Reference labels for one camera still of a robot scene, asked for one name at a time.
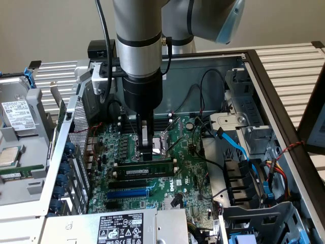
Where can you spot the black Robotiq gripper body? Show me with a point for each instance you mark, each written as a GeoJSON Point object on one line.
{"type": "Point", "coordinates": [142, 94]}

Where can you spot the green RAM stick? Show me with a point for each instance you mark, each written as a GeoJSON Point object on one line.
{"type": "Point", "coordinates": [20, 173]}
{"type": "Point", "coordinates": [157, 168]}

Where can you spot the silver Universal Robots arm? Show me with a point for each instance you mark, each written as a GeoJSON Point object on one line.
{"type": "Point", "coordinates": [137, 25]}

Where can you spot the CPU socket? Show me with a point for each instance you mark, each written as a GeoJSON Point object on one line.
{"type": "Point", "coordinates": [158, 145]}

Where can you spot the thin silver locking lever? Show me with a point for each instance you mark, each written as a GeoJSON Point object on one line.
{"type": "Point", "coordinates": [177, 145]}
{"type": "Point", "coordinates": [129, 122]}

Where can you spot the silver socket cover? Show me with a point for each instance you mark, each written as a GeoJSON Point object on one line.
{"type": "Point", "coordinates": [179, 125]}

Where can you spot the round coin battery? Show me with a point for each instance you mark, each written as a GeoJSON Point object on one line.
{"type": "Point", "coordinates": [189, 125]}

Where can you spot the long black expansion slot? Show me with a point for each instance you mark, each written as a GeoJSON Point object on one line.
{"type": "Point", "coordinates": [127, 184]}

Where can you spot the open grey PC case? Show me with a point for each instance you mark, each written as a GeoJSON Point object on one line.
{"type": "Point", "coordinates": [182, 66]}

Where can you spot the green Dell motherboard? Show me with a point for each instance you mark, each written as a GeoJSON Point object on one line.
{"type": "Point", "coordinates": [190, 175]}

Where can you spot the blue expansion slot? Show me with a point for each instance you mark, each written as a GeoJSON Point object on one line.
{"type": "Point", "coordinates": [127, 194]}

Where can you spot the silver chipset heatsink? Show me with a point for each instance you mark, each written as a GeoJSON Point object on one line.
{"type": "Point", "coordinates": [166, 202]}

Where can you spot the black rectangular box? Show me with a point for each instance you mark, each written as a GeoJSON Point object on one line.
{"type": "Point", "coordinates": [97, 49]}

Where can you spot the short black expansion slot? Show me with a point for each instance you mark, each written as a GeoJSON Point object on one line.
{"type": "Point", "coordinates": [113, 205]}

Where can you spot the silver power supply unit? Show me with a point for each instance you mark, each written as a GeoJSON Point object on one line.
{"type": "Point", "coordinates": [172, 226]}

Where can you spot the blue expansion card retainer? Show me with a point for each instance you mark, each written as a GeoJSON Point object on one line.
{"type": "Point", "coordinates": [64, 167]}

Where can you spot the black fan housing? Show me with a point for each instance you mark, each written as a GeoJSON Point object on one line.
{"type": "Point", "coordinates": [238, 178]}

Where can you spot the tall grey metal disk bay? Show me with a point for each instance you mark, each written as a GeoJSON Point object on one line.
{"type": "Point", "coordinates": [248, 106]}

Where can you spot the black table end cap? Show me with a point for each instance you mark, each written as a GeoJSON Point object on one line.
{"type": "Point", "coordinates": [318, 44]}
{"type": "Point", "coordinates": [35, 64]}

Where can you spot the grey parts rack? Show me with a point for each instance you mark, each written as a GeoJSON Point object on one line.
{"type": "Point", "coordinates": [38, 157]}

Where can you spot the silver hard disk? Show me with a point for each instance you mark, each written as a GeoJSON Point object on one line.
{"type": "Point", "coordinates": [17, 111]}

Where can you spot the blue plastic latch tab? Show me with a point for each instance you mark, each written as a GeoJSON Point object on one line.
{"type": "Point", "coordinates": [267, 190]}

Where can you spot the wide grey metal disk bay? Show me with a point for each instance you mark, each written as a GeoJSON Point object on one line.
{"type": "Point", "coordinates": [254, 216]}

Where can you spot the blue plastic carrier block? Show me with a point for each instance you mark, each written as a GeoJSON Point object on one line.
{"type": "Point", "coordinates": [243, 240]}

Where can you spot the silver CPU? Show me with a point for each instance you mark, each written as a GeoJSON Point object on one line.
{"type": "Point", "coordinates": [8, 156]}

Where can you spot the dark framed monitor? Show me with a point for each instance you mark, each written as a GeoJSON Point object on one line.
{"type": "Point", "coordinates": [308, 122]}

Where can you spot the blue plastic carrier strip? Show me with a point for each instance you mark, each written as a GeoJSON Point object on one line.
{"type": "Point", "coordinates": [304, 236]}

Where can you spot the wrist camera silver bracket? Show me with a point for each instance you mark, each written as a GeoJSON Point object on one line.
{"type": "Point", "coordinates": [97, 81]}

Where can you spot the silver metal latch bracket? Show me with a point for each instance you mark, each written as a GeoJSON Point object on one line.
{"type": "Point", "coordinates": [228, 120]}

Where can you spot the green graphics card silver bracket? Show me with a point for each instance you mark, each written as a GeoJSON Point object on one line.
{"type": "Point", "coordinates": [62, 111]}

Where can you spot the blue plastic disk rail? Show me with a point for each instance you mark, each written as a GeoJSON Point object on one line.
{"type": "Point", "coordinates": [30, 77]}

